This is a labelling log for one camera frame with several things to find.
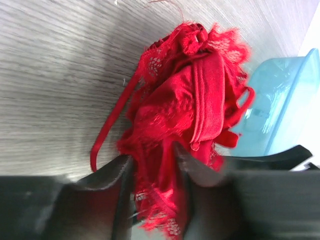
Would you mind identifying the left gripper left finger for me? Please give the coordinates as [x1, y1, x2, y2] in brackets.
[0, 155, 133, 240]

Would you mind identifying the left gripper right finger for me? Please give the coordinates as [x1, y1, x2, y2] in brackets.
[174, 144, 320, 240]

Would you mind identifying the red lace bra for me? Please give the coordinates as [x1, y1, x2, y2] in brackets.
[90, 22, 255, 240]

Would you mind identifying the blue plastic tub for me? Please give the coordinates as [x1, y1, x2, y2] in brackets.
[230, 48, 320, 157]

